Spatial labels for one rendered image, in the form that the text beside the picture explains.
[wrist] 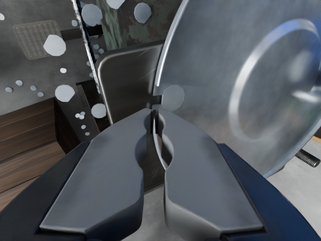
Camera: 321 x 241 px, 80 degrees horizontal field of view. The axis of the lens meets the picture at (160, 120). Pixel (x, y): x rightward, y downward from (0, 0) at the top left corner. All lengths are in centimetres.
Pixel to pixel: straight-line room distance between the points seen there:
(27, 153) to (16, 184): 12
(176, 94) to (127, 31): 14
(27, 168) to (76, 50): 49
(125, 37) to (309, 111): 26
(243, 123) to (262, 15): 10
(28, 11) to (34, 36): 17
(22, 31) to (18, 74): 25
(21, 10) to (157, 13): 68
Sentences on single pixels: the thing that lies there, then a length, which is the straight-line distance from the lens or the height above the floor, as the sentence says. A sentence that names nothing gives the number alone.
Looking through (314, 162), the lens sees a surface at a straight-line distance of 41.
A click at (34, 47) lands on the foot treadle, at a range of 75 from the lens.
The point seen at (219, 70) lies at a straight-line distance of 17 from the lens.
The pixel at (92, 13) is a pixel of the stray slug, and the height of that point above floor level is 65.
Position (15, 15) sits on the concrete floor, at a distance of 91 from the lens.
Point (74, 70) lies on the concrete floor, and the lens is 94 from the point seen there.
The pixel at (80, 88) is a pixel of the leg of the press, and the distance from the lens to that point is 93.
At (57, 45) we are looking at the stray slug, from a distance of 26.
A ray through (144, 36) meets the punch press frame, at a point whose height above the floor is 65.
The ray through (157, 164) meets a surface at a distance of 19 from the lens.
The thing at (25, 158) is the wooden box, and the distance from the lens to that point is 70.
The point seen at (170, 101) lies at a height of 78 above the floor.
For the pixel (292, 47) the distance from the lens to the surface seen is 22.
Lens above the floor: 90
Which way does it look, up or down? 50 degrees down
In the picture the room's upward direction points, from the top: 137 degrees clockwise
